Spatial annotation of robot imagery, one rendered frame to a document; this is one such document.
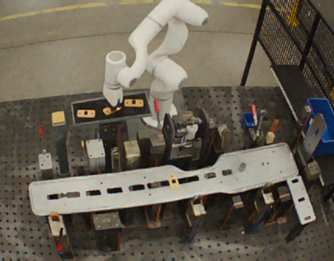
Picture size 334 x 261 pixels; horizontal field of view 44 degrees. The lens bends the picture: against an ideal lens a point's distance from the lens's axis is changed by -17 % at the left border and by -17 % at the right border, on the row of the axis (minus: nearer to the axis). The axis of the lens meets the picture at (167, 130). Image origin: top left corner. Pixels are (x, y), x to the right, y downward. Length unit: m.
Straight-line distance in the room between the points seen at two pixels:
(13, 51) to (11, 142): 1.79
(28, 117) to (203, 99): 1.11
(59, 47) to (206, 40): 1.40
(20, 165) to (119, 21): 2.34
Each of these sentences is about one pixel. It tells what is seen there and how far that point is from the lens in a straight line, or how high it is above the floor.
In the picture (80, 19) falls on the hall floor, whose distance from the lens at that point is 4.59.
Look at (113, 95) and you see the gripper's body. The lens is 2.06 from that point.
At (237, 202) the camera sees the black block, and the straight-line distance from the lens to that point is 2.20.
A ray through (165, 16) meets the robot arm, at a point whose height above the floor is 1.63.
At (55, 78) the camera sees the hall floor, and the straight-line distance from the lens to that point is 3.97.
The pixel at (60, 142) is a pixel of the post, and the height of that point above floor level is 1.00.
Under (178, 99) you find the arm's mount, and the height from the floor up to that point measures 0.82.
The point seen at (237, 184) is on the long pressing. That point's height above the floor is 1.00.
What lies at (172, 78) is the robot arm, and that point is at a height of 1.21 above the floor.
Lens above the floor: 2.85
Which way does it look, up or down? 52 degrees down
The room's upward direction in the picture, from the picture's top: 11 degrees clockwise
